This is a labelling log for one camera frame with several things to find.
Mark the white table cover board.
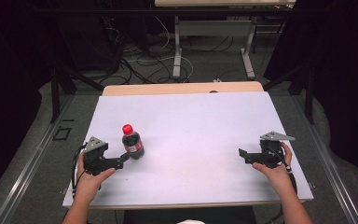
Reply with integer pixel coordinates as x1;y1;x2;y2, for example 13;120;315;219
62;91;314;209

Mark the cola bottle with red label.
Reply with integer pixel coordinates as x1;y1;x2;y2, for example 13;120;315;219
121;131;145;161

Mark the black floor cable bundle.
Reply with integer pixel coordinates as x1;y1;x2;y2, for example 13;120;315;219
101;15;195;86

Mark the black metal stand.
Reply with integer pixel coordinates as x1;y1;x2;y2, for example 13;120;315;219
49;60;105;124
262;60;317;126

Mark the person's dark clothing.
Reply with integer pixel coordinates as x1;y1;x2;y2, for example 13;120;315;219
122;205;258;224

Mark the person's right hand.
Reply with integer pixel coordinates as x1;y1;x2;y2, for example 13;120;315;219
252;142;295;194

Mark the person's left hand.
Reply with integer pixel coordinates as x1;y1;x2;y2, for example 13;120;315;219
74;151;117;203

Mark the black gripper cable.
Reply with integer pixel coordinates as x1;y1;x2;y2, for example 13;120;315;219
71;143;89;193
268;146;298;195

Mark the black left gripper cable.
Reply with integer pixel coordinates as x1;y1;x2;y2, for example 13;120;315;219
71;143;89;193

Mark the white floor cable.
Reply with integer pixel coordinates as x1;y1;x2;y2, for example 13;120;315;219
126;16;195;84

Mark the dark curtain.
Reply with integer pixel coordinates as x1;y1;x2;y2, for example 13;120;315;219
265;0;358;186
0;0;54;204

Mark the aluminium floor rail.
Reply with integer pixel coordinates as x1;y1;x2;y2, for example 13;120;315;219
288;94;358;224
0;94;75;224

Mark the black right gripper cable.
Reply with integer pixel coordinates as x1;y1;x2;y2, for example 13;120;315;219
268;146;298;195

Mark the wooden table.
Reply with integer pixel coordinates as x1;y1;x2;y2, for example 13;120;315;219
66;81;308;211

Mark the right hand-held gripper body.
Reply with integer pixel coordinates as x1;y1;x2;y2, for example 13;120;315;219
258;131;296;170

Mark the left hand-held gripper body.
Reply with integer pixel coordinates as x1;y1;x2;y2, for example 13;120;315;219
83;135;124;176

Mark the grey metal-legged desk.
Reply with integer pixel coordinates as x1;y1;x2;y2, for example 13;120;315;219
154;0;297;80

